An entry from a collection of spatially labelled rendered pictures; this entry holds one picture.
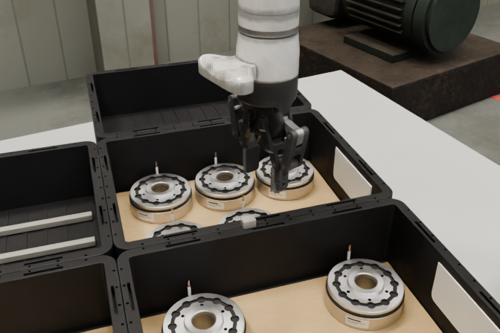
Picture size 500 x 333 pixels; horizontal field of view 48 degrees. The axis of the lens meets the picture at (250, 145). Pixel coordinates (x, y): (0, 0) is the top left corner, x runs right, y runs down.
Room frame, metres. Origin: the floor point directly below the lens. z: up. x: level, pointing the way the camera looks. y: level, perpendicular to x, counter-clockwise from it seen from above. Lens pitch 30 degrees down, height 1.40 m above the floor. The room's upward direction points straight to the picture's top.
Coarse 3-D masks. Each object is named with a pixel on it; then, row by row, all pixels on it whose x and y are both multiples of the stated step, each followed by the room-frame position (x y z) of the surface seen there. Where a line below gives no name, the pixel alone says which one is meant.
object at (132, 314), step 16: (336, 208) 0.64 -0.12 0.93; (352, 208) 0.64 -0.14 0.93; (368, 208) 0.64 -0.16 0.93; (384, 208) 0.64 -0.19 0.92; (400, 208) 0.63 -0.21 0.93; (256, 224) 0.60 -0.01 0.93; (272, 224) 0.60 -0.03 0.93; (288, 224) 0.60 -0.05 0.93; (304, 224) 0.61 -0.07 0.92; (416, 224) 0.60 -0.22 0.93; (176, 240) 0.57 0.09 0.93; (192, 240) 0.57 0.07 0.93; (208, 240) 0.57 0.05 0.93; (224, 240) 0.57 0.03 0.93; (432, 240) 0.57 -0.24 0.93; (128, 256) 0.54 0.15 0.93; (144, 256) 0.54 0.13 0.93; (448, 256) 0.54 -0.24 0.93; (128, 272) 0.51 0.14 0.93; (464, 272) 0.51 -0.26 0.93; (128, 288) 0.49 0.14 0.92; (480, 288) 0.48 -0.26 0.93; (128, 304) 0.46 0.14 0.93; (496, 304) 0.46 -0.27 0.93; (128, 320) 0.43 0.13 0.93; (496, 320) 0.44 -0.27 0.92
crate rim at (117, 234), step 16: (304, 112) 0.93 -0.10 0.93; (176, 128) 0.87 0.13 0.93; (192, 128) 0.87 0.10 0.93; (208, 128) 0.87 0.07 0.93; (352, 160) 0.77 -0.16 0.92; (368, 176) 0.72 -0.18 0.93; (112, 192) 0.67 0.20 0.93; (384, 192) 0.67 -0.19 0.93; (112, 208) 0.63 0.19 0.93; (304, 208) 0.63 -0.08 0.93; (320, 208) 0.63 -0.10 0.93; (112, 224) 0.60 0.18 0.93; (224, 224) 0.60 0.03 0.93; (240, 224) 0.60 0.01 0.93; (144, 240) 0.57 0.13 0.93; (160, 240) 0.57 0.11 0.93
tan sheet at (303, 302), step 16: (272, 288) 0.58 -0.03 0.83; (288, 288) 0.58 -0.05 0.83; (304, 288) 0.58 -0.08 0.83; (320, 288) 0.58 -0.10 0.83; (240, 304) 0.55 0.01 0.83; (256, 304) 0.55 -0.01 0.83; (272, 304) 0.55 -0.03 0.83; (288, 304) 0.55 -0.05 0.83; (304, 304) 0.55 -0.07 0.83; (320, 304) 0.55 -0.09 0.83; (416, 304) 0.55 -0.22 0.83; (144, 320) 0.52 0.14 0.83; (160, 320) 0.52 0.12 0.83; (256, 320) 0.52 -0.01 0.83; (272, 320) 0.52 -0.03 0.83; (288, 320) 0.52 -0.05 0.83; (304, 320) 0.52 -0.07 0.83; (320, 320) 0.52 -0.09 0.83; (336, 320) 0.52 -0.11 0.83; (400, 320) 0.52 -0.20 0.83; (416, 320) 0.52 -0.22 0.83; (432, 320) 0.52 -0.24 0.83
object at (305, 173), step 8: (264, 160) 0.87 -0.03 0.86; (304, 160) 0.87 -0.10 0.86; (264, 168) 0.85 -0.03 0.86; (304, 168) 0.85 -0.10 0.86; (312, 168) 0.85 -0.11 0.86; (264, 176) 0.82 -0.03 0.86; (296, 176) 0.82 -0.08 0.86; (304, 176) 0.82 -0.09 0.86; (288, 184) 0.79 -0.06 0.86; (296, 184) 0.80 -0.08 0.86
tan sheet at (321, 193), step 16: (320, 176) 0.87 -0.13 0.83; (128, 192) 0.82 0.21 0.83; (192, 192) 0.82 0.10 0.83; (256, 192) 0.82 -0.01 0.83; (320, 192) 0.82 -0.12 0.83; (128, 208) 0.77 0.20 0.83; (192, 208) 0.77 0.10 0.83; (240, 208) 0.77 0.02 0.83; (272, 208) 0.77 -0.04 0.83; (288, 208) 0.77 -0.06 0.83; (128, 224) 0.73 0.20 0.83; (144, 224) 0.73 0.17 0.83; (160, 224) 0.73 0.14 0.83; (208, 224) 0.73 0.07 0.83; (128, 240) 0.69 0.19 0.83
